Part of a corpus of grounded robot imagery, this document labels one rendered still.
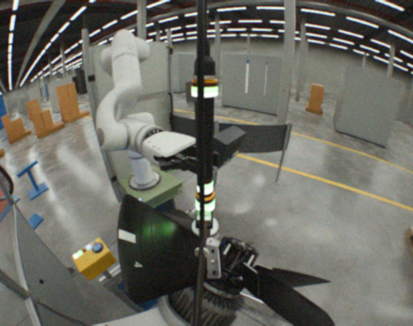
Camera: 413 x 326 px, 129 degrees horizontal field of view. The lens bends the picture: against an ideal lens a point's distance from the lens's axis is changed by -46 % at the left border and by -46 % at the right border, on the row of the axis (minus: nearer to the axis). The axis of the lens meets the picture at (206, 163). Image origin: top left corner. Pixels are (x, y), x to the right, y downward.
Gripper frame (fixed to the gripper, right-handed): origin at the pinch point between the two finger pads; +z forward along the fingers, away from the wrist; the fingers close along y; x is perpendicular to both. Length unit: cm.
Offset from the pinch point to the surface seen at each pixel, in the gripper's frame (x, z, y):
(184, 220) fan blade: -32.3, -14.1, -5.6
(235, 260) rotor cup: -25.1, 11.2, 1.5
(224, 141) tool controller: -26, -31, -59
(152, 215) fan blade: -9.2, -4.7, 11.4
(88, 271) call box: -45, -31, 34
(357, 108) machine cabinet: -53, 121, -613
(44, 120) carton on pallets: -91, -753, -1
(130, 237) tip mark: -6.1, -1.1, 18.8
